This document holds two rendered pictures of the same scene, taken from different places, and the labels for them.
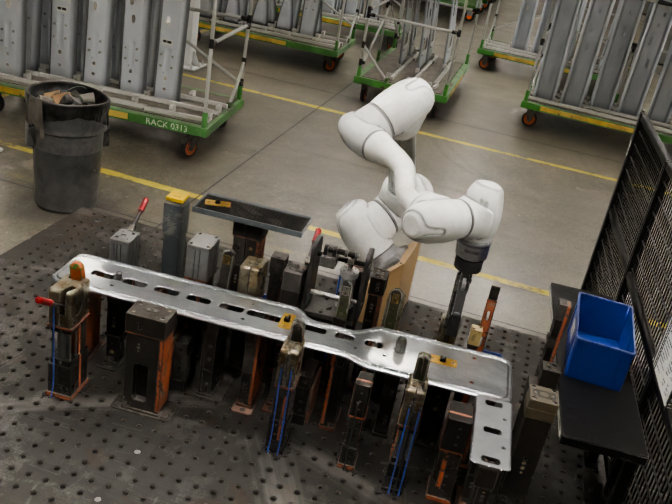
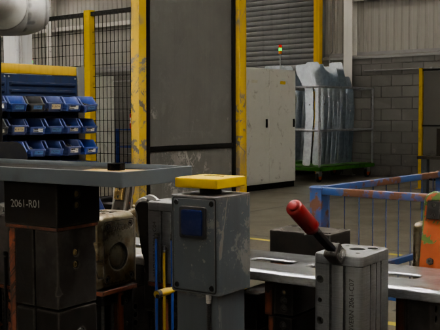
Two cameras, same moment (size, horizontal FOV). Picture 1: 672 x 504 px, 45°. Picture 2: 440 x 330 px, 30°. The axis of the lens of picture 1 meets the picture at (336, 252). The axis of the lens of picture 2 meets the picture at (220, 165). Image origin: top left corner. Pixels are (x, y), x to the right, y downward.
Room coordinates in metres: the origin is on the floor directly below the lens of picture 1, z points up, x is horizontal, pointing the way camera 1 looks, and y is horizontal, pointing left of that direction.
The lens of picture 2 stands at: (3.27, 0.98, 1.23)
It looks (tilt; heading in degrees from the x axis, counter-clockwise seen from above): 3 degrees down; 207
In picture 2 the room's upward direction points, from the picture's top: straight up
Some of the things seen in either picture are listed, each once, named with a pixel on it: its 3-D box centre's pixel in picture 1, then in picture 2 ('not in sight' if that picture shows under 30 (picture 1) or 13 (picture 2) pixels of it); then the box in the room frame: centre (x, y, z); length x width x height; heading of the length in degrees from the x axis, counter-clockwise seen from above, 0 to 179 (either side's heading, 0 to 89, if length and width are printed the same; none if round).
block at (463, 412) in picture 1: (449, 452); not in sight; (1.77, -0.40, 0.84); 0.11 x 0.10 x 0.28; 172
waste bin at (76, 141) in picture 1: (67, 148); not in sight; (4.64, 1.76, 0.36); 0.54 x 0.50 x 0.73; 168
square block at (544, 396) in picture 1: (526, 447); not in sight; (1.80, -0.61, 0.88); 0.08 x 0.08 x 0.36; 82
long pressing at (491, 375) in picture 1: (279, 322); (109, 243); (2.03, 0.13, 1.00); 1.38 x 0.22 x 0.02; 82
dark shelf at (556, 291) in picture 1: (590, 358); not in sight; (2.11, -0.81, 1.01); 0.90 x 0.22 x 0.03; 172
